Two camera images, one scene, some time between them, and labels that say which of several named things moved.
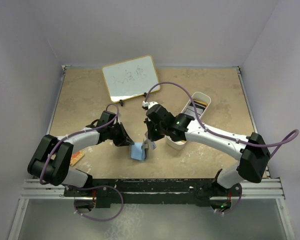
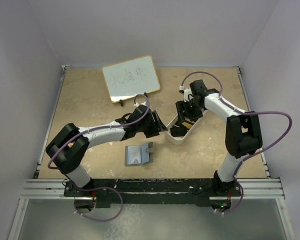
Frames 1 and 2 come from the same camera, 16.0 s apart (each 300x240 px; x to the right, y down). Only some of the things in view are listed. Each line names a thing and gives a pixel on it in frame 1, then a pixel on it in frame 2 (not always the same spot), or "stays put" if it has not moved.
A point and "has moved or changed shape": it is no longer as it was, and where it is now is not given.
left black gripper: (124, 139) to (154, 131)
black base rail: (189, 191) stays put
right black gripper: (152, 136) to (181, 108)
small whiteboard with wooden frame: (130, 78) stays put
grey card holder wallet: (137, 153) has moved or changed shape
